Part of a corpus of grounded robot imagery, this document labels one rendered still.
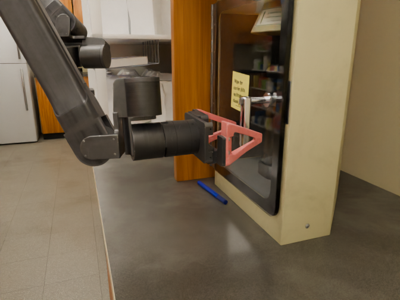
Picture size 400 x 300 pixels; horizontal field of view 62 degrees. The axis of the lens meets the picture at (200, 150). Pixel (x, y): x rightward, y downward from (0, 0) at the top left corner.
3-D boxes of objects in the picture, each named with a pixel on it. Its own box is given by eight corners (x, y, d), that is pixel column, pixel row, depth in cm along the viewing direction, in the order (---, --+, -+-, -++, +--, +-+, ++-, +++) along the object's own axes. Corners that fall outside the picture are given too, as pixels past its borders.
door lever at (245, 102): (269, 147, 59) (262, 143, 62) (272, 93, 57) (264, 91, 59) (241, 149, 58) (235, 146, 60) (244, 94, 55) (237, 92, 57)
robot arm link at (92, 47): (72, 29, 89) (56, 13, 80) (115, 28, 87) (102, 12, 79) (70, 74, 88) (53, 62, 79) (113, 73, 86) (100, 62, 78)
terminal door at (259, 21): (214, 167, 88) (216, 2, 77) (278, 219, 60) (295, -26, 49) (211, 167, 88) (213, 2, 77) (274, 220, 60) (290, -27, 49)
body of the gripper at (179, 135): (194, 111, 60) (153, 113, 57) (216, 122, 50) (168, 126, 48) (194, 146, 62) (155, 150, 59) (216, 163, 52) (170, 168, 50)
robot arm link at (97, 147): (94, 150, 57) (81, 161, 49) (87, 81, 55) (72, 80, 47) (165, 146, 58) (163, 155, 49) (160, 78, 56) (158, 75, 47)
